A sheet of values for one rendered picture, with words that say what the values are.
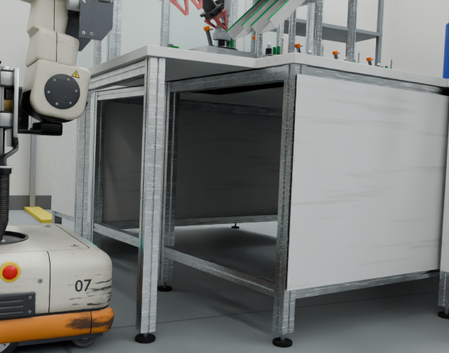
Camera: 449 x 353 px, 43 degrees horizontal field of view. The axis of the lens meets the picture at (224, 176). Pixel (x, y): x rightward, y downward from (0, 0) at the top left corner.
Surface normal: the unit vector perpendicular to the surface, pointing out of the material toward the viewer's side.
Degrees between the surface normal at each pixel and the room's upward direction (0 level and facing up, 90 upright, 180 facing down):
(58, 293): 90
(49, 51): 90
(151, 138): 90
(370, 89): 90
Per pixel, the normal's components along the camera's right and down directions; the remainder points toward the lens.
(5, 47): 0.47, 0.07
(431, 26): -0.88, -0.01
